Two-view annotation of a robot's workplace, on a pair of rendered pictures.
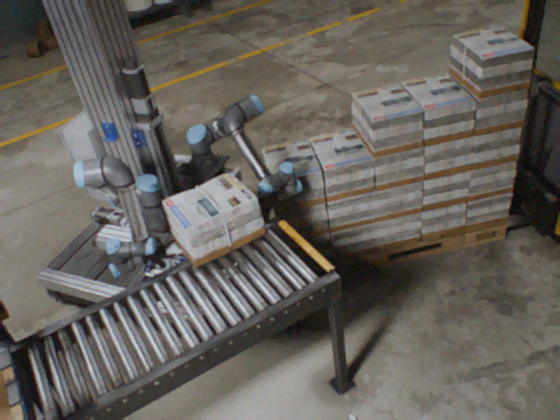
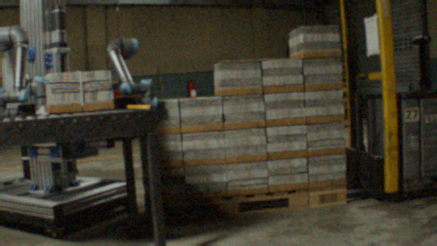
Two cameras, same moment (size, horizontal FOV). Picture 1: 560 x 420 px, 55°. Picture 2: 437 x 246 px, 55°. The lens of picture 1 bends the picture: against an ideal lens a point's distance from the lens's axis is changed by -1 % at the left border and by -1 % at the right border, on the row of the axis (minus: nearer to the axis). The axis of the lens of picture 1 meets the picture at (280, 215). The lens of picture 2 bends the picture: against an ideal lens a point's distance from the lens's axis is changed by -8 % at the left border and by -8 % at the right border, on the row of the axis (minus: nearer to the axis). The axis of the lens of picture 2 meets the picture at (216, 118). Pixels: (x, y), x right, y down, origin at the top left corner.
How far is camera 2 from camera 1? 179 cm
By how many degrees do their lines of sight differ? 35
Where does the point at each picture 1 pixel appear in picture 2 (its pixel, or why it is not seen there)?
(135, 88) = (55, 22)
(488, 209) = (327, 168)
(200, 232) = (59, 80)
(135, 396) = not seen: outside the picture
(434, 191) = (276, 140)
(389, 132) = (233, 74)
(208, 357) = (26, 129)
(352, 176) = (204, 110)
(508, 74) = (323, 42)
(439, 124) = (274, 74)
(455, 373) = not seen: outside the picture
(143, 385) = not seen: outside the picture
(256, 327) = (73, 120)
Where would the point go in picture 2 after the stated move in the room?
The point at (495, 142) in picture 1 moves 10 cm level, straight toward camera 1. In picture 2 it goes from (323, 100) to (320, 101)
